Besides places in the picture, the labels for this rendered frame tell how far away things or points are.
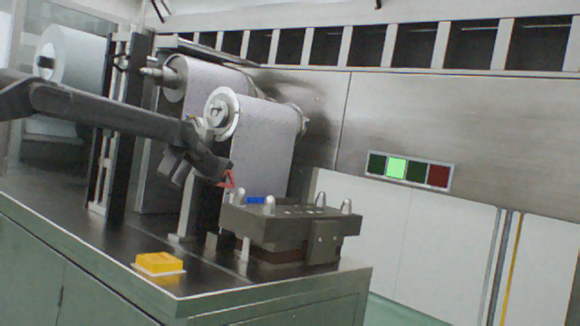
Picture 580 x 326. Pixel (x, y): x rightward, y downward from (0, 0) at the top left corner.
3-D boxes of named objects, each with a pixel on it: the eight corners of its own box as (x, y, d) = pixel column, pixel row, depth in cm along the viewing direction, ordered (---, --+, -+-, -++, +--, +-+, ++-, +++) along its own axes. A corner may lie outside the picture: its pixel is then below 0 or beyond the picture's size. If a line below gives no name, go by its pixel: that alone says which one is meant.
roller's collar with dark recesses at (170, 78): (150, 85, 142) (153, 63, 141) (168, 89, 146) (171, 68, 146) (162, 86, 137) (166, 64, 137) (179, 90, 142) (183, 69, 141)
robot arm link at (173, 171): (192, 125, 105) (162, 117, 108) (166, 169, 100) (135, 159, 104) (213, 153, 115) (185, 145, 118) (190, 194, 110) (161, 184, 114)
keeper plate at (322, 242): (304, 263, 121) (311, 220, 120) (327, 259, 128) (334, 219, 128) (311, 265, 119) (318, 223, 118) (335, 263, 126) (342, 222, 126)
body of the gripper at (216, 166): (220, 185, 116) (201, 168, 111) (196, 177, 123) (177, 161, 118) (234, 163, 118) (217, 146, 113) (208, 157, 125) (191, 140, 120)
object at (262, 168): (221, 205, 124) (233, 136, 123) (282, 206, 142) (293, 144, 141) (222, 206, 124) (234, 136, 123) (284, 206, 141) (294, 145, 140)
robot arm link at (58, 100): (35, 74, 69) (-12, 62, 73) (25, 113, 69) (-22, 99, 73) (205, 127, 108) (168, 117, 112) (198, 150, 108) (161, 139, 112)
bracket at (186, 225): (166, 237, 127) (183, 125, 126) (186, 236, 132) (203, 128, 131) (177, 243, 124) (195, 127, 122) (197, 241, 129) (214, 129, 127)
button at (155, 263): (134, 264, 101) (136, 254, 100) (163, 262, 106) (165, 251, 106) (152, 275, 96) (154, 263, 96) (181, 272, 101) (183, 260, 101)
